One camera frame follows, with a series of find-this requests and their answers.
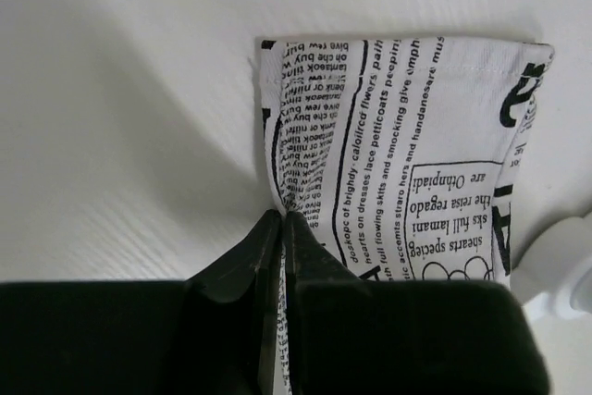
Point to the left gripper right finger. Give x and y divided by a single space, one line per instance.
347 335

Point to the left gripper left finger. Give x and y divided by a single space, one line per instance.
226 343

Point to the newspaper print trousers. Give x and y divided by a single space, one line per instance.
401 154

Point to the white metal clothes rack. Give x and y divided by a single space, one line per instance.
553 277

